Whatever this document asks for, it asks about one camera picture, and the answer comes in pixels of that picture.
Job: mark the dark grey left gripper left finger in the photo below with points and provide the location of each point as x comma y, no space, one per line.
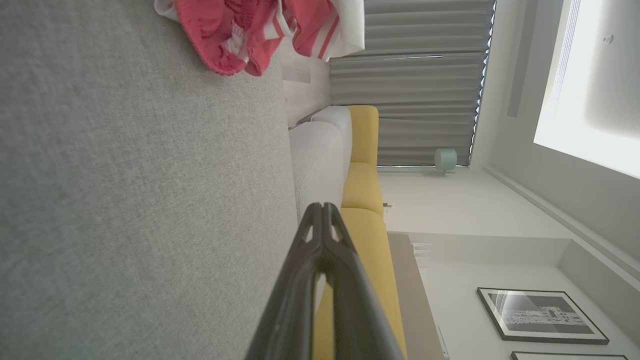
287,310

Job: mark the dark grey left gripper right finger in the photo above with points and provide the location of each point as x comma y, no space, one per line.
357,315

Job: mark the red white-striped shorts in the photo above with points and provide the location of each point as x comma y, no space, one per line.
225,35

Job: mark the red white basketball jersey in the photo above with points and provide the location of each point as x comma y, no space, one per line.
325,30

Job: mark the yellow sofa back cushion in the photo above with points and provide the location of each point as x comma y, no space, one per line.
364,132
362,187
375,270

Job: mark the beige ledge behind sofa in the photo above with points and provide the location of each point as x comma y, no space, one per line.
415,300

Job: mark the light grey sofa cushion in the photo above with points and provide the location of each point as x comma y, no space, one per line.
320,160

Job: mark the mint green lamp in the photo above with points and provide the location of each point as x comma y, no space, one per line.
445,160

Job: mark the black framed picture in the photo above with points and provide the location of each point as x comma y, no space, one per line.
570,356
542,316

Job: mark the grey window blinds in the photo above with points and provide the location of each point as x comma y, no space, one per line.
425,90

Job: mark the small round ceiling detector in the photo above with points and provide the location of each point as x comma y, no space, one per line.
608,39

